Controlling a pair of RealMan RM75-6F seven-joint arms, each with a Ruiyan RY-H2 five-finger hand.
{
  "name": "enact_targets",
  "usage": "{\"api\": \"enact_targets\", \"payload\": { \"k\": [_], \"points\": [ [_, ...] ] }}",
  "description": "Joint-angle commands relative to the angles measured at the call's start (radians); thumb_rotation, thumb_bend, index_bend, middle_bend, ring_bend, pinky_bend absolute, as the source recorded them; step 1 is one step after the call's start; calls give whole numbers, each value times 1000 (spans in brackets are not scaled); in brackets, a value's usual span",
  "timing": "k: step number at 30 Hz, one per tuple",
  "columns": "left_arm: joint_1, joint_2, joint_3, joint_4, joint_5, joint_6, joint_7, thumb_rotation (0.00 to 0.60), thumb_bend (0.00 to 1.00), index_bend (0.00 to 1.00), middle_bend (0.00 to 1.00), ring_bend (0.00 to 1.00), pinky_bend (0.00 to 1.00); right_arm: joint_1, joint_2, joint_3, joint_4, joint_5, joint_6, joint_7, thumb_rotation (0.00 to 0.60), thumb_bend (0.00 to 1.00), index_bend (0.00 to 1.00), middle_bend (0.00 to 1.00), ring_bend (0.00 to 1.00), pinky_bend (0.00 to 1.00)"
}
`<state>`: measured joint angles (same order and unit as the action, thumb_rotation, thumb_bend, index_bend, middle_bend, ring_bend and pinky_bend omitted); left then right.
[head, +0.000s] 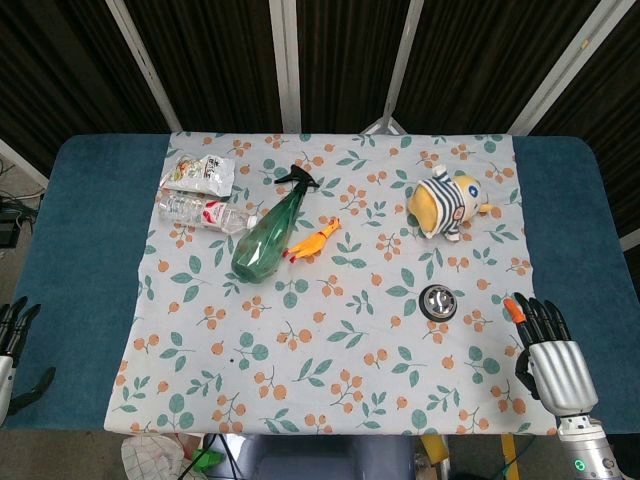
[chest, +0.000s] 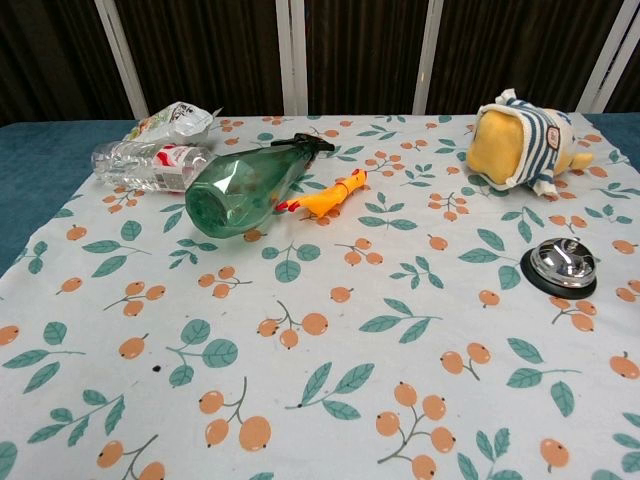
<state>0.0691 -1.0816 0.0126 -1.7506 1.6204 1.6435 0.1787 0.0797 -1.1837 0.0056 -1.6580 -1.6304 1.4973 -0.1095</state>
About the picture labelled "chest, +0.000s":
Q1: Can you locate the silver call bell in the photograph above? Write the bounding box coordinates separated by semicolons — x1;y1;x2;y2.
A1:
520;237;601;301

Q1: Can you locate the yellow rubber chicken toy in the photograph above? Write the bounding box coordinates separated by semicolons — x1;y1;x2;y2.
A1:
275;168;368;219

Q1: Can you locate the green plastic spray bottle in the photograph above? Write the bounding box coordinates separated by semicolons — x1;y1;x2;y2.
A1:
184;132;336;239

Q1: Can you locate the fruit and leaf print tablecloth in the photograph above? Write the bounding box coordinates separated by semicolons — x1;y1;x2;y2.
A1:
0;113;640;480

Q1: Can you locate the white crumpled snack bag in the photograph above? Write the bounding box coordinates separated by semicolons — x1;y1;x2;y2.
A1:
123;101;223;147

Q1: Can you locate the clear plastic water bottle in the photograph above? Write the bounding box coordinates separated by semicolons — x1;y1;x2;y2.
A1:
91;140;217;194

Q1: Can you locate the yellow plush toy striped hoodie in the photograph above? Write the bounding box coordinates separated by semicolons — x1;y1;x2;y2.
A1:
465;88;596;197

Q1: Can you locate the teal blue table cover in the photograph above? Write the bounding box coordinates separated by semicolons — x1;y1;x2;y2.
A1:
0;118;146;279

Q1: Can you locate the white folding screen frame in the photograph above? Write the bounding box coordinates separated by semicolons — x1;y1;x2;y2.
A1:
93;0;640;121

